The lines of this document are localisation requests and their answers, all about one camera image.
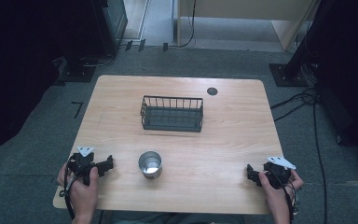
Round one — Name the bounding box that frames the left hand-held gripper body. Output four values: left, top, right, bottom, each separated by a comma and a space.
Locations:
66, 145, 103, 187

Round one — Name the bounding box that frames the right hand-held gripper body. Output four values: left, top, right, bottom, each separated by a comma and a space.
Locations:
262, 155, 297, 190

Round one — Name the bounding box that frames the silver metal cup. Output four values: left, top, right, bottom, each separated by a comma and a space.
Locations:
137, 150, 163, 180

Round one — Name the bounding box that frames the black wire basket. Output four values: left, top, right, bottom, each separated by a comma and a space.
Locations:
139, 94, 205, 133

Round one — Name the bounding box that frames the person's right hand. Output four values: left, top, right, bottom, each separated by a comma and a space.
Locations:
258, 169, 305, 217

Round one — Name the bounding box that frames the person's left hand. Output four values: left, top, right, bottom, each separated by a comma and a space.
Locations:
57, 161, 100, 219

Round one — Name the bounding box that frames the black stand with flat base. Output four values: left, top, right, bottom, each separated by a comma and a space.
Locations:
51, 55, 97, 87

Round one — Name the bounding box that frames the black stand with square base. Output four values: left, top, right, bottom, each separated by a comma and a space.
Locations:
268, 0, 334, 88

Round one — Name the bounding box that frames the dark curtain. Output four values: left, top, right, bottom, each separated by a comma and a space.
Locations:
0, 0, 106, 169
304, 0, 358, 161

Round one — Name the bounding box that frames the dark monitor cabinet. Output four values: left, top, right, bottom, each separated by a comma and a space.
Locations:
89, 0, 129, 59

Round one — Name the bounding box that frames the beige wooden cabinet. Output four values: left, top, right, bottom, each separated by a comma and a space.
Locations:
176, 0, 321, 52

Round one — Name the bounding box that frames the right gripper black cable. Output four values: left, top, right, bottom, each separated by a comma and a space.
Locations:
268, 167, 300, 224

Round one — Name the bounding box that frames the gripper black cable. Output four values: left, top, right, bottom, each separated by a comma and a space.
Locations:
58, 153, 85, 221
268, 167, 300, 224

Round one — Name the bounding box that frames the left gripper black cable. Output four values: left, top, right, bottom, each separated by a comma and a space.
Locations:
58, 153, 85, 221

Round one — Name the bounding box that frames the long black floor cable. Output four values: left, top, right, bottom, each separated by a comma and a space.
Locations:
311, 99, 329, 224

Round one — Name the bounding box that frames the bundle of black floor cables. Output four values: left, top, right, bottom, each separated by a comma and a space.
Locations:
269, 87, 321, 123

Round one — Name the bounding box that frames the grey floor cable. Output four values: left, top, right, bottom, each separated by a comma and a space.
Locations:
79, 53, 117, 68

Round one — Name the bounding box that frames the thin hanging black cable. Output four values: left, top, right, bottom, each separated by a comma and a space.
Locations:
178, 0, 198, 49

